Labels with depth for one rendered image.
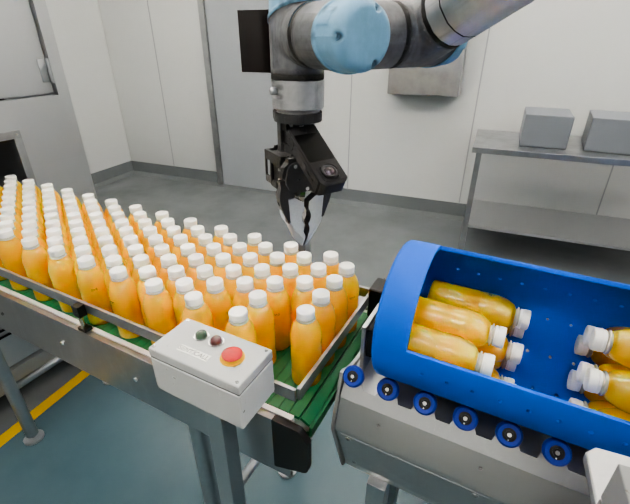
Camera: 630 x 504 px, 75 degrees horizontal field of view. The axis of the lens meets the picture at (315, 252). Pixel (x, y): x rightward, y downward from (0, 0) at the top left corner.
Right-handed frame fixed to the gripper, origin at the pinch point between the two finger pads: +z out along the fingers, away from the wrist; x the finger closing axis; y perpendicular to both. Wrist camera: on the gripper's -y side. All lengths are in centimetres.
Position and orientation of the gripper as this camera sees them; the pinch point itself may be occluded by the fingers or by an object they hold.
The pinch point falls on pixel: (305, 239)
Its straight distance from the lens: 67.4
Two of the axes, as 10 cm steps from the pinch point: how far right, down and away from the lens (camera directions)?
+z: -0.1, 8.8, 4.7
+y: -4.9, -4.1, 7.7
